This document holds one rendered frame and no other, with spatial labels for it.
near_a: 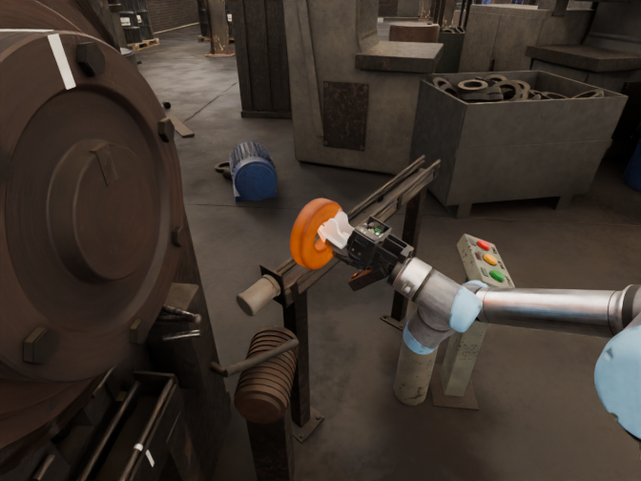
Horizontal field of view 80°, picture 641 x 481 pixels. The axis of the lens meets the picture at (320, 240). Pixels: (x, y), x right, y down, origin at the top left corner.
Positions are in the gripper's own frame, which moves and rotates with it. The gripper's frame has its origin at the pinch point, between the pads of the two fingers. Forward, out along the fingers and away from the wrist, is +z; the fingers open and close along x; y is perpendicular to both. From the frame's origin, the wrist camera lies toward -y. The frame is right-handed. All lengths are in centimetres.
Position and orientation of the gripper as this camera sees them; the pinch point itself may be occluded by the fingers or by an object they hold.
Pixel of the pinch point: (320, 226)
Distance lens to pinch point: 82.8
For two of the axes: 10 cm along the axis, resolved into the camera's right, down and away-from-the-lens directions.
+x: -5.7, 4.4, -6.9
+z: -7.9, -5.3, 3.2
